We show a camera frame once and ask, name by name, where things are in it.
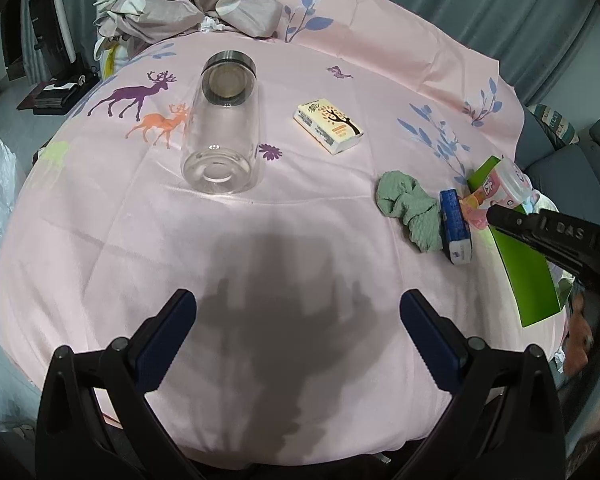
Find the patterned pillow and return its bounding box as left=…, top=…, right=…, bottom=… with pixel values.
left=534, top=104, right=580, bottom=150

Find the clear glass jar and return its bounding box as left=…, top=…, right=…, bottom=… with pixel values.
left=180, top=49, right=260, bottom=195

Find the black monitor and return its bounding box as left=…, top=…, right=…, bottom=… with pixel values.
left=28, top=0, right=77, bottom=79

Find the grey curtain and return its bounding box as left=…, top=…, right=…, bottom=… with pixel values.
left=250, top=0, right=600, bottom=111

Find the yellow green cloth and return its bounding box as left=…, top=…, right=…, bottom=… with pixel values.
left=94, top=35, right=132, bottom=77

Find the pink plastic cup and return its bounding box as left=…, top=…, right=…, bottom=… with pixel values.
left=484, top=156, right=534, bottom=209

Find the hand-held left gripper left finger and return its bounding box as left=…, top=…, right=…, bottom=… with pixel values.
left=35, top=288, right=206, bottom=480

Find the pink printed bedsheet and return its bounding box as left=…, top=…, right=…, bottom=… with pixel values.
left=0, top=0, right=574, bottom=457

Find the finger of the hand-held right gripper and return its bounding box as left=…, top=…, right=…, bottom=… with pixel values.
left=489, top=222, right=549, bottom=257
left=487, top=204, right=547, bottom=232

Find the tissue pack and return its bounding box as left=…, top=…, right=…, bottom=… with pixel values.
left=293, top=99, right=365, bottom=155

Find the stack of black devices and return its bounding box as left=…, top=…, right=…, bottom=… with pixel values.
left=17, top=67, right=101, bottom=114

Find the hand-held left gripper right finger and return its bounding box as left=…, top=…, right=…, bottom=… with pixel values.
left=390, top=290, right=566, bottom=480

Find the blue carton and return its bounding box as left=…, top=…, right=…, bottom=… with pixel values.
left=438, top=188, right=474, bottom=265

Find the pink plastic wrapper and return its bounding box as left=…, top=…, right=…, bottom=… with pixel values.
left=459, top=193, right=490, bottom=232

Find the green box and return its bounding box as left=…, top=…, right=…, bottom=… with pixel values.
left=465, top=155, right=574, bottom=327

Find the grey sofa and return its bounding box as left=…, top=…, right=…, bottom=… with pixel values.
left=517, top=115, right=600, bottom=222

